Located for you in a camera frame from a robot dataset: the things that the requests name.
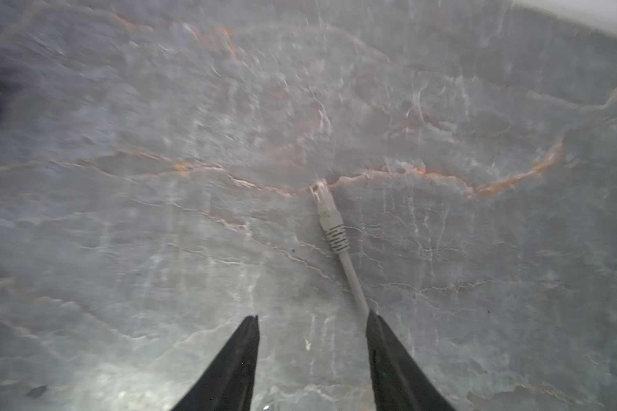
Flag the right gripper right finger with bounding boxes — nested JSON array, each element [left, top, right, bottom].
[[366, 311, 454, 411]]

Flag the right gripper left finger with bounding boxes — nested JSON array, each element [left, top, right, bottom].
[[172, 316, 260, 411]]

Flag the grey ethernet cable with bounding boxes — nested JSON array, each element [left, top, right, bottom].
[[309, 179, 371, 317]]

